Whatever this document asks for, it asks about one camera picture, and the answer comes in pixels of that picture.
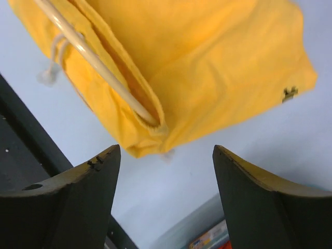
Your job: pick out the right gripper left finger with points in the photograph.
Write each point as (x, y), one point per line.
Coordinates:
(69, 210)

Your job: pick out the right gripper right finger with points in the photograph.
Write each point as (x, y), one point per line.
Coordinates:
(263, 210)

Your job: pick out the yellow shorts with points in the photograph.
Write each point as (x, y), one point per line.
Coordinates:
(196, 66)

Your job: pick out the yellow hanger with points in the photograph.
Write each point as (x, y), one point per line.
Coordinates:
(80, 45)

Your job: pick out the colourful cartoon print shorts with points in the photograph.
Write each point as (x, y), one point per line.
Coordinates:
(216, 237)

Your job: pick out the teal laundry basket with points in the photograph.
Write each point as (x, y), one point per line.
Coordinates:
(193, 225)

